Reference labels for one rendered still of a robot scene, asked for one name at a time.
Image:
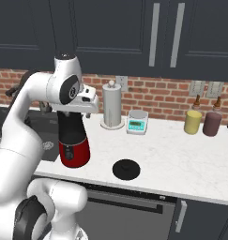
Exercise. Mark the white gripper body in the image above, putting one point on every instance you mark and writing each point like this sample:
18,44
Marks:
75,107

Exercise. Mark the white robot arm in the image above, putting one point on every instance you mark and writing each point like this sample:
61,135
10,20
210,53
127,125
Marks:
12,146

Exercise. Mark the red and black blender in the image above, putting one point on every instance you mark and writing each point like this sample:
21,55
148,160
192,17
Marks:
74,150

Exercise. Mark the black round blender lid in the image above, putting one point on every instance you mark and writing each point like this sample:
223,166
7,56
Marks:
126,169

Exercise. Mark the grey paper towel holder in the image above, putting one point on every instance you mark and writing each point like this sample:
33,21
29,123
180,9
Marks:
112,106

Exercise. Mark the dark tap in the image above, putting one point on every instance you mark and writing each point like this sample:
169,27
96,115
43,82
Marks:
45,107

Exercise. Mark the dark sink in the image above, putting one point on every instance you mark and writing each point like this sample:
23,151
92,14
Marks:
45,146

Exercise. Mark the white and teal kitchen scale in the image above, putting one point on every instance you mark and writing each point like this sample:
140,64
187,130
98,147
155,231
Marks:
137,123

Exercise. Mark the yellow jar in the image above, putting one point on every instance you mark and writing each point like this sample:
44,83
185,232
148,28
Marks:
193,122

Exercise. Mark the brown-capped bottle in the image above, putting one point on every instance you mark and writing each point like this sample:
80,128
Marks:
217,104
197,102

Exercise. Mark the grey dishwasher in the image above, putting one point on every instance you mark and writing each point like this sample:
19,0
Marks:
124,222

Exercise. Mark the purple jar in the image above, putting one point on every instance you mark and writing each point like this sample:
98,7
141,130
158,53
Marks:
212,124

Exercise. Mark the dark base cupboard door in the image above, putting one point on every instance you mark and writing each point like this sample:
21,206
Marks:
209,222

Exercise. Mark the white wall outlet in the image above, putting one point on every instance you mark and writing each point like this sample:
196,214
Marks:
121,83

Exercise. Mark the dark wall cupboard door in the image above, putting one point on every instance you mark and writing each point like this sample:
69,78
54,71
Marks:
112,34
21,31
209,37

